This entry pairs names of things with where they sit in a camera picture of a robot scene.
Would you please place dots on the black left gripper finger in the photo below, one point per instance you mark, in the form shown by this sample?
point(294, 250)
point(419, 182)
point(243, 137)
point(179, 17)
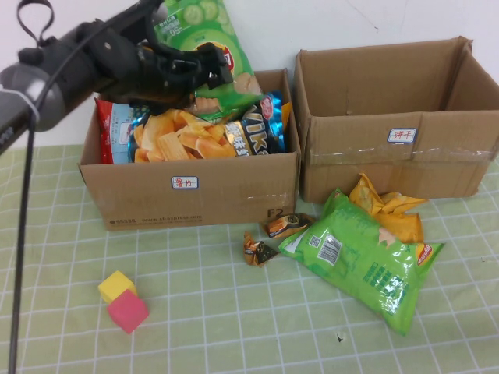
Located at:
point(220, 76)
point(212, 52)

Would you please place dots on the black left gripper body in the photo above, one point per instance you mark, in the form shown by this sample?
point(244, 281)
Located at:
point(163, 78)

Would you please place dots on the green cucumber Lay's chip bag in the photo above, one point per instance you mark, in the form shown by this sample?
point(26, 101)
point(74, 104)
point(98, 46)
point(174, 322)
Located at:
point(218, 31)

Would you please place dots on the light green Lay's chip bag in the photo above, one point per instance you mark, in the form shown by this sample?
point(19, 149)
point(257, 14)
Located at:
point(362, 265)

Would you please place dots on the grey and black left arm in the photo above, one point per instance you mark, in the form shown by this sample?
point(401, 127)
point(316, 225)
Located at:
point(66, 74)

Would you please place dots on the black and blue snack bag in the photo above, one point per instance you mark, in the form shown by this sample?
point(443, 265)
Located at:
point(257, 132)

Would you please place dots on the brown and black snack packet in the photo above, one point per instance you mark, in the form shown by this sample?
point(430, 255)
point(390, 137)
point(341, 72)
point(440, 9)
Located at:
point(286, 225)
point(259, 251)

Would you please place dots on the blue bag with ridged chips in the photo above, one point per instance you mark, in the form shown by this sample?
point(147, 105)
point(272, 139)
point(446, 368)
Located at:
point(175, 140)

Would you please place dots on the red and white shrimp bag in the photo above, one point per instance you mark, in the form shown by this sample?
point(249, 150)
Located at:
point(113, 132)

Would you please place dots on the yellow chip bag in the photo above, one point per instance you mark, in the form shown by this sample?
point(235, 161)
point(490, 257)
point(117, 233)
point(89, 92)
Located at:
point(286, 113)

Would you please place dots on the white handwritten label sticker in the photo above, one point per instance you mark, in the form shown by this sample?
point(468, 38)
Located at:
point(402, 136)
point(185, 182)

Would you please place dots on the cardboard box printed F2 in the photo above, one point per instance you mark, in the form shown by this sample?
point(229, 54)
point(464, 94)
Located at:
point(156, 202)

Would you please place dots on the cardboard box with tape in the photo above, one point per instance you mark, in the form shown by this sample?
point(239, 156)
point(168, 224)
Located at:
point(358, 171)

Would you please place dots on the yellow foam cube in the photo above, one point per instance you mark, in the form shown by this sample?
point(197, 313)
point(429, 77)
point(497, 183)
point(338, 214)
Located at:
point(113, 286)

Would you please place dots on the green checked tablecloth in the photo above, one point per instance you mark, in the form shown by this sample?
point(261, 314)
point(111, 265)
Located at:
point(234, 311)

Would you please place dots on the pink foam cube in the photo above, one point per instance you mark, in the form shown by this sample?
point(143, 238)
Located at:
point(128, 311)

